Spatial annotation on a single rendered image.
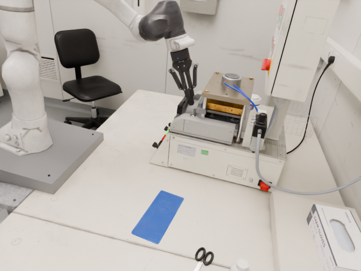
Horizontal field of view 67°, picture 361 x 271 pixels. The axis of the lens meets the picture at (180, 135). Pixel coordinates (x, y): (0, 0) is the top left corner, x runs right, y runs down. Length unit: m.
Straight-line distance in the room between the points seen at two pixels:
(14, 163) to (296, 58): 1.06
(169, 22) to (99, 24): 1.91
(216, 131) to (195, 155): 0.14
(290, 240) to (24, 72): 1.01
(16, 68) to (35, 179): 0.39
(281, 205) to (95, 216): 0.66
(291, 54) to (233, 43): 1.71
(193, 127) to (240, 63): 1.67
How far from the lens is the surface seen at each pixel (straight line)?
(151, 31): 1.06
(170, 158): 1.17
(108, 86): 2.71
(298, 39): 0.94
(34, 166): 1.18
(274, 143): 1.16
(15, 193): 1.17
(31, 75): 1.06
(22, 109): 1.18
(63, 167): 1.16
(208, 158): 1.12
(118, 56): 2.93
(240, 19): 2.60
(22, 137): 1.22
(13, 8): 1.07
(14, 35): 1.09
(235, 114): 1.08
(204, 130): 1.06
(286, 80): 0.97
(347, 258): 0.92
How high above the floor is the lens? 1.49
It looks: 31 degrees down
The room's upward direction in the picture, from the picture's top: 6 degrees clockwise
